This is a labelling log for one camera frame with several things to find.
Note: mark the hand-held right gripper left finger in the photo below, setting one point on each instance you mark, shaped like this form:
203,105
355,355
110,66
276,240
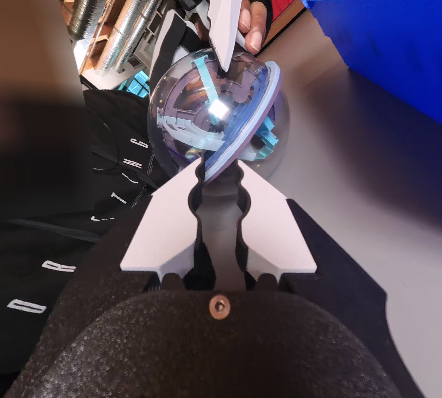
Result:
162,232

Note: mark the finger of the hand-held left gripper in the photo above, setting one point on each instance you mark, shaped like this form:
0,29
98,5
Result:
169,36
224,4

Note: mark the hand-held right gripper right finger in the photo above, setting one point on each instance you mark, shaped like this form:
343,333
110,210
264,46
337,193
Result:
276,232

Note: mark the clear plastic maze ball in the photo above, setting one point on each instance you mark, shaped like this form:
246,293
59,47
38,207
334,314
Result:
200,115

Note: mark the person's left hand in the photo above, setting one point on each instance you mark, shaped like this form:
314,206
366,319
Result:
252,25

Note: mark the black printed hoodie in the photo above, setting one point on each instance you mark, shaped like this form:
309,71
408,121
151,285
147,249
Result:
69,184

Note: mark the blue plastic bin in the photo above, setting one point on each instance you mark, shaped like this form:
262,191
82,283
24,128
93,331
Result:
387,25

